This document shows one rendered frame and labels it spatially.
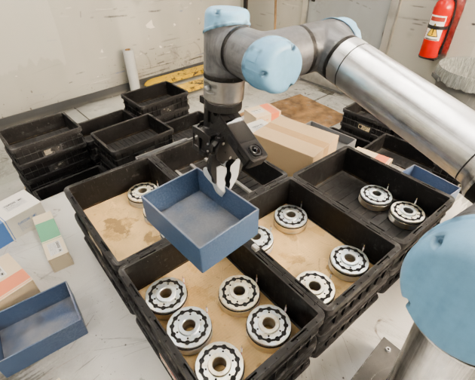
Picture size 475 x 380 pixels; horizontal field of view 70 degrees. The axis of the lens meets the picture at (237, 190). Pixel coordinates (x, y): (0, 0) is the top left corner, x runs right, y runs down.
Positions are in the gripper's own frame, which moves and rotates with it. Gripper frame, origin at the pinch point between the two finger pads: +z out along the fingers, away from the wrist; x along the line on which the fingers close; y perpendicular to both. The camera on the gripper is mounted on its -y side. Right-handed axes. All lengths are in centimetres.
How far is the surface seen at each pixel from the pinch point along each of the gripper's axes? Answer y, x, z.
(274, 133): 42, -63, 20
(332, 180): 7, -59, 24
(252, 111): 76, -83, 27
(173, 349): -12.4, 22.2, 20.9
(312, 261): -11.9, -23.5, 26.9
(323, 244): -10.0, -30.7, 26.2
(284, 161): 32, -60, 28
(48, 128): 185, -6, 59
